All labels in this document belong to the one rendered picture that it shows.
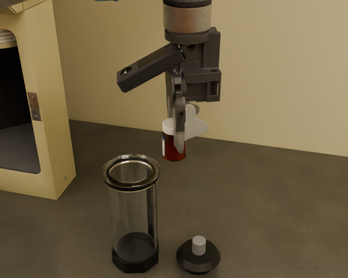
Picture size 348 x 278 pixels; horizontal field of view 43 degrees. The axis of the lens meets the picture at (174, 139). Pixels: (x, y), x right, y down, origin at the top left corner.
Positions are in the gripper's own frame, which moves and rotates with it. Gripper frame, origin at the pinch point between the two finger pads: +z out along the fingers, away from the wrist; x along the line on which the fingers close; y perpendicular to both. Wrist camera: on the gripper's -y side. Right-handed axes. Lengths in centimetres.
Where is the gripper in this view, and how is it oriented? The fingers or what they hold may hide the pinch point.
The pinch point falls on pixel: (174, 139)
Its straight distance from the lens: 79.9
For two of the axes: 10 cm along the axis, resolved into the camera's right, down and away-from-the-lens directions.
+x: -1.8, -5.0, 8.5
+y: 9.8, -0.9, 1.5
